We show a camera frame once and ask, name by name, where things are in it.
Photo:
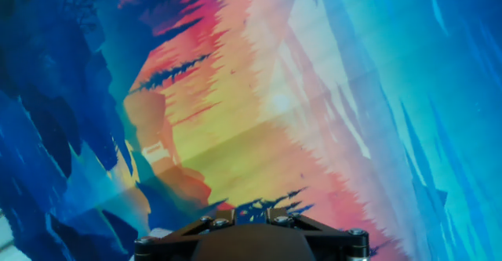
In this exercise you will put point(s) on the colourful sunset forest cloth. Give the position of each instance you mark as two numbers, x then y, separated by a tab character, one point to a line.
251	96

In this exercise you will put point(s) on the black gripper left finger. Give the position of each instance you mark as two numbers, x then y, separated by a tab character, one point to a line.
172	237

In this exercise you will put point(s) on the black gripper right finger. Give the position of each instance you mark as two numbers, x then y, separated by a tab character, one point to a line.
333	239

